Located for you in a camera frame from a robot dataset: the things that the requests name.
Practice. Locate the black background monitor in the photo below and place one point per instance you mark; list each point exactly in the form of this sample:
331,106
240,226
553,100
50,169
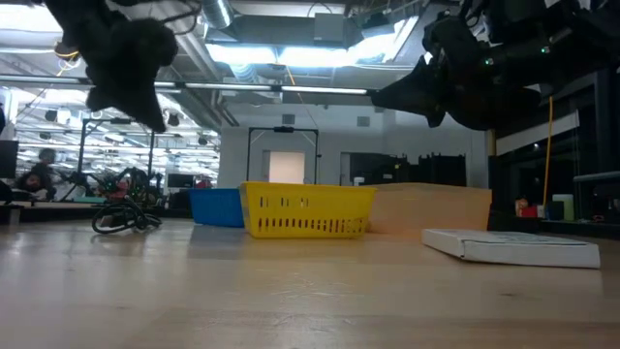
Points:
7,160

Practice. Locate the orange plastic bin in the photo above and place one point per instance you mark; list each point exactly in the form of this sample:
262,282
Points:
431,208

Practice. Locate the white green container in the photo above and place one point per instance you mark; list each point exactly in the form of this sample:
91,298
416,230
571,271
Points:
563,208

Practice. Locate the grey ceiling box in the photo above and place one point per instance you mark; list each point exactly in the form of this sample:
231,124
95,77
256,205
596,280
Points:
329,26

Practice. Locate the dark side desk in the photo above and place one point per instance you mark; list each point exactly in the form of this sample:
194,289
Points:
598,177

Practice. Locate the red box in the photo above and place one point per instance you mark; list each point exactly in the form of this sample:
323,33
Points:
529,212

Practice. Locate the long ceiling light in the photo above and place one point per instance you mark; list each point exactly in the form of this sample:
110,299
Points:
319,90

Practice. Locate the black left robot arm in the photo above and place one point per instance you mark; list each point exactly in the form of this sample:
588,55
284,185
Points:
87,19

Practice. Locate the person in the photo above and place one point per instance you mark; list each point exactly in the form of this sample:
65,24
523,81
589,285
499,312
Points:
31,184
47,157

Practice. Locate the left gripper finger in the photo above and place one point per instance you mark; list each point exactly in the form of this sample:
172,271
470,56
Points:
126,104
156,109

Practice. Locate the black vertical column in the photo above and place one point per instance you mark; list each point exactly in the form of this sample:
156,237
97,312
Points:
608,121

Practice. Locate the yellow plastic bin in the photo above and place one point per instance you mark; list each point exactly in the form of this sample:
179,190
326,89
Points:
310,213

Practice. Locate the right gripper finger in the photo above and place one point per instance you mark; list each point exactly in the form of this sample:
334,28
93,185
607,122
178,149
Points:
425,70
421,97

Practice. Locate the blue plastic bin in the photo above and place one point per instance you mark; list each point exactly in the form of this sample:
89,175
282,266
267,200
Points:
215,208

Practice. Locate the white product box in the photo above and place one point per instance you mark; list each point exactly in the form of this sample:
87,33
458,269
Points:
508,252

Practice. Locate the silver ventilation duct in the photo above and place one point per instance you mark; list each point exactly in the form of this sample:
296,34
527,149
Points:
218,12

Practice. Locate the black background gantry frame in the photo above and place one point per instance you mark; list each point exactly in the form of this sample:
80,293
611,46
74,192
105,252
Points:
283,129

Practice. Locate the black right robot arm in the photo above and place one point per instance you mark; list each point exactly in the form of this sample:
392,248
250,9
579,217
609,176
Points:
571,29

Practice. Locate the background robot workstation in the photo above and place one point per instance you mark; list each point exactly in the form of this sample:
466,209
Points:
121,186

